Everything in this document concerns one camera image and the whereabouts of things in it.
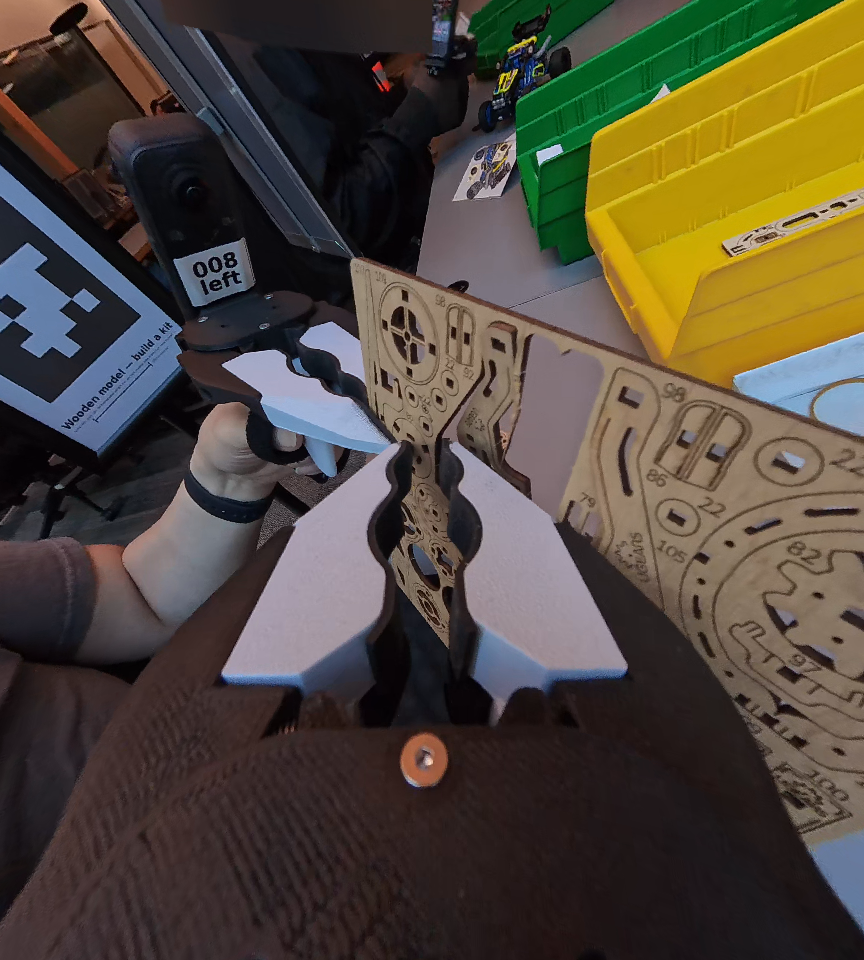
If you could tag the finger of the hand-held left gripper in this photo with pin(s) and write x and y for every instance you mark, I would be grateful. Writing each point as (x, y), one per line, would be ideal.
(304, 409)
(334, 341)

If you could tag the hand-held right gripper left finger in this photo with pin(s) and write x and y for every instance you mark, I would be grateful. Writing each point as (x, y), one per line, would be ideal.
(312, 592)

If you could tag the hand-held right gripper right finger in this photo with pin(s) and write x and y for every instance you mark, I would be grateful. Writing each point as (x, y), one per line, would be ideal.
(537, 592)

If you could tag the laser-cut wooden parts sheet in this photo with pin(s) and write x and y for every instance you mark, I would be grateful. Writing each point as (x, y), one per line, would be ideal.
(649, 480)

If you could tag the person's left forearm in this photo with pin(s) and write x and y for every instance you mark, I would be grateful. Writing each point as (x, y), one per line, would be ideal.
(177, 577)

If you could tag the grey desk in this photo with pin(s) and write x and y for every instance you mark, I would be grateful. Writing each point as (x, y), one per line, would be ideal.
(492, 240)

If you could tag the person's left hand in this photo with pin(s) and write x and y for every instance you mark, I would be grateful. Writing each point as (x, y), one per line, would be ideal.
(226, 457)

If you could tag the black wristband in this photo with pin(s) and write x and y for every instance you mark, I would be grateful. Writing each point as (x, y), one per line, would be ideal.
(222, 506)

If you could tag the framed marker sign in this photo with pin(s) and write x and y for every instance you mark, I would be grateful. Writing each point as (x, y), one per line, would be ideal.
(102, 390)

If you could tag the toy car instruction sheet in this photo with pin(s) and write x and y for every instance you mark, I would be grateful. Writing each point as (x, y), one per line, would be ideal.
(484, 169)

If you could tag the black sign stand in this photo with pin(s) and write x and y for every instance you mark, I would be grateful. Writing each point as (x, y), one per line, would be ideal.
(64, 495)

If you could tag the person's dark shirt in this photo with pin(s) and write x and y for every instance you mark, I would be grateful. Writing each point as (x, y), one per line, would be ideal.
(12, 600)

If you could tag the black smartphone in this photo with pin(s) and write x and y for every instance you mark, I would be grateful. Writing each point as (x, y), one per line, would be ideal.
(445, 34)

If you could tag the white cardboard tray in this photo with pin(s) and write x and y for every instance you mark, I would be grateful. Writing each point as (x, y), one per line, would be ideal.
(776, 382)

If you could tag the toy racing car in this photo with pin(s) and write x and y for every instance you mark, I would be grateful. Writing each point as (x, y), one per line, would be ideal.
(518, 75)

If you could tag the group of rubber bands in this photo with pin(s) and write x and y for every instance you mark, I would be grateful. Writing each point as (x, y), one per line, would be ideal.
(814, 409)

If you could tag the yellow plastic bin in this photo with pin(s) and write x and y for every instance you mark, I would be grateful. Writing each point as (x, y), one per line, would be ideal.
(739, 127)
(701, 300)

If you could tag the green plastic bin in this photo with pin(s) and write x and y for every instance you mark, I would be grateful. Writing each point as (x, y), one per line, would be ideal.
(488, 34)
(626, 112)

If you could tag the narrow wooden parts sheet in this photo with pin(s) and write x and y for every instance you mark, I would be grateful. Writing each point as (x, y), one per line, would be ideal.
(814, 217)

